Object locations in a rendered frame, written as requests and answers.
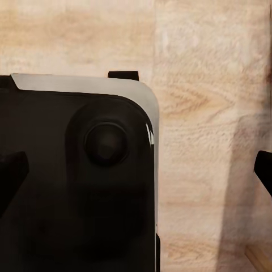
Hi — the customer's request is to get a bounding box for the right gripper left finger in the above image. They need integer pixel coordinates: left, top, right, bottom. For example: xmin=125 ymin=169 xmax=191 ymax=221
xmin=0 ymin=151 xmax=29 ymax=218

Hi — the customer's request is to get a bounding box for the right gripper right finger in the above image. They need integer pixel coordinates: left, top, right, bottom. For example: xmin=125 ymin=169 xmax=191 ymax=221
xmin=254 ymin=150 xmax=272 ymax=196

